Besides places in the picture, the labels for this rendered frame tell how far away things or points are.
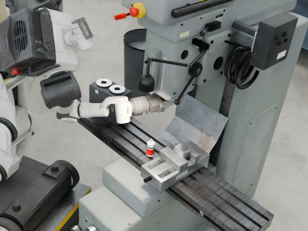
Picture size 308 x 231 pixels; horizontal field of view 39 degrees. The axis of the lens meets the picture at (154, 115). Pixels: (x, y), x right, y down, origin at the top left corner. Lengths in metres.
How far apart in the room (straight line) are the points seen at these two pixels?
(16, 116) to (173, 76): 0.82
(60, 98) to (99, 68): 3.09
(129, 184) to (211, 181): 0.42
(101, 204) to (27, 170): 0.61
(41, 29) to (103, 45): 3.62
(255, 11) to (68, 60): 0.96
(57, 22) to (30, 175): 1.13
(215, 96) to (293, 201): 1.48
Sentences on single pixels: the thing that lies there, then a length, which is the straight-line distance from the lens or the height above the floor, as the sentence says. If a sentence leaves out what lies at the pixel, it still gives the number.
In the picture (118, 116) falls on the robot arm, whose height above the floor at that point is 1.22.
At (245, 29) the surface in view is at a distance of 2.09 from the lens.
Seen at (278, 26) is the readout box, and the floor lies 1.72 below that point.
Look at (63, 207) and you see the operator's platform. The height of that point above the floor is 0.40.
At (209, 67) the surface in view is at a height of 1.44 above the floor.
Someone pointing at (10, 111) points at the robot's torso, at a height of 1.14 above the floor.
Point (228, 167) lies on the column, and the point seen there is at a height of 0.74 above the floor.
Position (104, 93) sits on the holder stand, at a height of 1.08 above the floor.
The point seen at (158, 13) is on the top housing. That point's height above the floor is 1.78.
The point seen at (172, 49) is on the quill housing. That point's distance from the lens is 1.89.
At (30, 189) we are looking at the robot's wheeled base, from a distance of 2.60.
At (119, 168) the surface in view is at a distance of 2.36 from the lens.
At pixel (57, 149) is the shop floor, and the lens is 3.77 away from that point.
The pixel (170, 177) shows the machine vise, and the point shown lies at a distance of 2.12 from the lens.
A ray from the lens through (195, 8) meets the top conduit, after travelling 1.75.
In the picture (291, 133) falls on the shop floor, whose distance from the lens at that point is 4.38.
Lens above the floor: 2.42
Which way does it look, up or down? 35 degrees down
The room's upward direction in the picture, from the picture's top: 7 degrees clockwise
